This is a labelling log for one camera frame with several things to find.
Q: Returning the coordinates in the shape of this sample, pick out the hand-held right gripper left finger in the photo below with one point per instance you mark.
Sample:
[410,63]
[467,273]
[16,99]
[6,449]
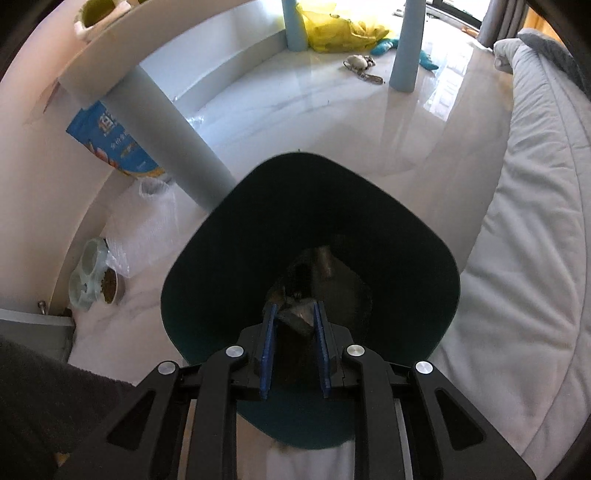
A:
[268,350]

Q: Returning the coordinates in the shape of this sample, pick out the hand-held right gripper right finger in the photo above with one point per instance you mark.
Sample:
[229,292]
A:
[323,350]

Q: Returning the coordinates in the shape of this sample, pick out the dark teal trash bin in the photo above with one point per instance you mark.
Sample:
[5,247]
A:
[277,221]

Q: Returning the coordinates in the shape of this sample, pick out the clear plastic bag on floor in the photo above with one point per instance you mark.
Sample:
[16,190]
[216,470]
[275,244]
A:
[147,221]

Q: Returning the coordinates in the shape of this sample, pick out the green pet bowl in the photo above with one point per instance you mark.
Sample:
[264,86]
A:
[90,277]

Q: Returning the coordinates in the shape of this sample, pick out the blue table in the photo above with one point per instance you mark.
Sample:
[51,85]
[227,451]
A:
[175,147]

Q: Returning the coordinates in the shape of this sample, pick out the grey metal box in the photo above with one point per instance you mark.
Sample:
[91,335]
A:
[37,330]

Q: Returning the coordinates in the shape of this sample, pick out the dark grey cloth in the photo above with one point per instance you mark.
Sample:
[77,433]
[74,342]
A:
[41,406]

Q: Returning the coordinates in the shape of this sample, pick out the bed mattress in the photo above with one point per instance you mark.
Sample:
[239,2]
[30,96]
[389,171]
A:
[531,230]

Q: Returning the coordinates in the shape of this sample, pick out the blue snack bag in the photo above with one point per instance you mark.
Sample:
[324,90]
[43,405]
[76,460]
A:
[115,145]

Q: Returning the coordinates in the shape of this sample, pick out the teal cloth toy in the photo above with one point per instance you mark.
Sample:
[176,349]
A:
[427,61]
[385,46]

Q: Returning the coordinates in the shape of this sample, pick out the yellow plastic bag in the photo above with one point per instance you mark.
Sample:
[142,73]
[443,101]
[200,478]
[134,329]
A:
[341,27]

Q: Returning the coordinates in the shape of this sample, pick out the glass sliding door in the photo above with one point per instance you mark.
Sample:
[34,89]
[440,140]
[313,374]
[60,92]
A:
[457,9]

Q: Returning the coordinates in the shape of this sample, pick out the grey curtain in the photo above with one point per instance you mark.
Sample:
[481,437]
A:
[505,21]

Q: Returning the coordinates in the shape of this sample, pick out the white green slipper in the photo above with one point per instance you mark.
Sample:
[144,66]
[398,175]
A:
[97,14]

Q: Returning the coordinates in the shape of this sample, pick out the yellow curtain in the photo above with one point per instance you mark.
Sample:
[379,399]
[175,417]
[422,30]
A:
[538,25]

